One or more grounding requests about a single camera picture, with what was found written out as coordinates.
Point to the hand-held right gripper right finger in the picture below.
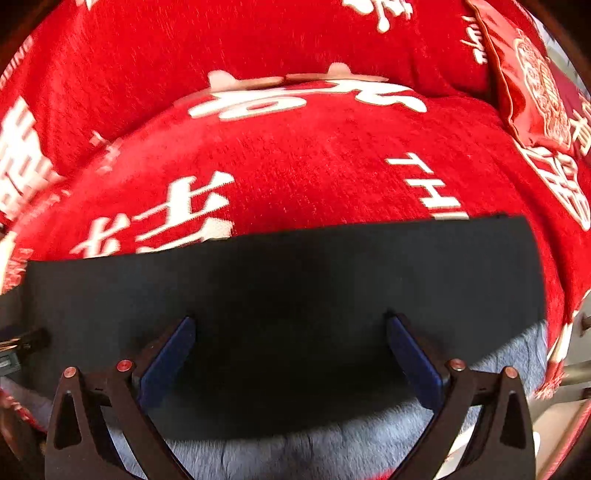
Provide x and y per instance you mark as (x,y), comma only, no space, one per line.
(411,360)

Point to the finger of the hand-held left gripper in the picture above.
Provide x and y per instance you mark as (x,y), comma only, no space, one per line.
(30,340)

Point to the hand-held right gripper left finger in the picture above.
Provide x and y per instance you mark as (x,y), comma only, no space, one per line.
(168,360)

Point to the black pants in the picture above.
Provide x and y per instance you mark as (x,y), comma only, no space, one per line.
(277,300)

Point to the blue patterned cloth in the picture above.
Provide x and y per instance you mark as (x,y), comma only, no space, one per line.
(277,454)

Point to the red printed blanket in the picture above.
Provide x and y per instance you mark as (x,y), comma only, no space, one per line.
(300,161)

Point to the red embroidered cushion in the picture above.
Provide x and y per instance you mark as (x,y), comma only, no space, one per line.
(531,92)

